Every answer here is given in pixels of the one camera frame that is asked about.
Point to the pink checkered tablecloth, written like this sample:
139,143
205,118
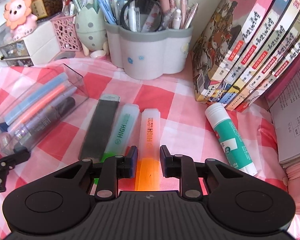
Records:
184,127

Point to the white tape roll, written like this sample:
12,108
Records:
98,54

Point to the green white glue stick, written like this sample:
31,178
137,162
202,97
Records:
229,139

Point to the green egg-shaped pen holder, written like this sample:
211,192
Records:
90,29

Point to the pink lion toy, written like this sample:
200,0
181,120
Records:
19,18

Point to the clear plastic organizer box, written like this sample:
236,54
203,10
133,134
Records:
18,82

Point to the pink perforated pen holder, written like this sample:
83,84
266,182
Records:
65,31

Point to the boxed book set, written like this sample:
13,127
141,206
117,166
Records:
238,38

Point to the pink pastel highlighter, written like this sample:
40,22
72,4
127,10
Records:
39,105

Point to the green HIGH highlighter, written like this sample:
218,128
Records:
121,132

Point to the grey desk grommet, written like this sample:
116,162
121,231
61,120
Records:
65,55

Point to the white mini drawer unit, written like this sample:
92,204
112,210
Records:
40,47

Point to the orange HIGH highlighter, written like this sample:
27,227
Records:
148,165

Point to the blue pastel highlighter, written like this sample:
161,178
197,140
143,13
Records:
43,90

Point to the black marker pen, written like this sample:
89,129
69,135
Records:
29,133

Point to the stack of printed papers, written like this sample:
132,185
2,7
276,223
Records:
285,113

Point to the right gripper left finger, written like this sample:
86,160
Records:
111,171

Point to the magnifying glass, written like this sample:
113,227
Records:
142,16

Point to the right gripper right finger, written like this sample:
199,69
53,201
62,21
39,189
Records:
185,169

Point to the white flower-shaped pen holder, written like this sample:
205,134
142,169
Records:
147,56

